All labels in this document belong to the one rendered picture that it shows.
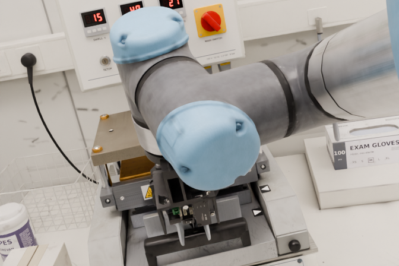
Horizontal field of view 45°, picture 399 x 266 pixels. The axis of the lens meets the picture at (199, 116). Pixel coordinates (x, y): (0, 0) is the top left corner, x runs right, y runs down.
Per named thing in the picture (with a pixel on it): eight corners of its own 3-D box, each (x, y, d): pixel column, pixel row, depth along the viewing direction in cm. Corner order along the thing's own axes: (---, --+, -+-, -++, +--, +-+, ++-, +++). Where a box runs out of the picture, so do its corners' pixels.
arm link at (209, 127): (306, 98, 38) (240, 38, 46) (174, 139, 35) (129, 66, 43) (295, 170, 43) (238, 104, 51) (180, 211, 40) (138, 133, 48)
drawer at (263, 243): (134, 195, 97) (125, 161, 95) (240, 171, 98) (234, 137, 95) (130, 295, 70) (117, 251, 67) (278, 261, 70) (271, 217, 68)
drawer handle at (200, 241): (148, 260, 70) (142, 237, 69) (249, 237, 71) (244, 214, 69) (149, 268, 68) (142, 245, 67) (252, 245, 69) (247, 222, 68)
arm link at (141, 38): (119, 56, 42) (94, 16, 48) (145, 145, 49) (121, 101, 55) (200, 27, 44) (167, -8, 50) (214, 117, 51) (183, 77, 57)
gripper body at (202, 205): (162, 238, 60) (142, 174, 52) (156, 187, 66) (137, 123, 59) (222, 225, 60) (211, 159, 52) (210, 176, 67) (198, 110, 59)
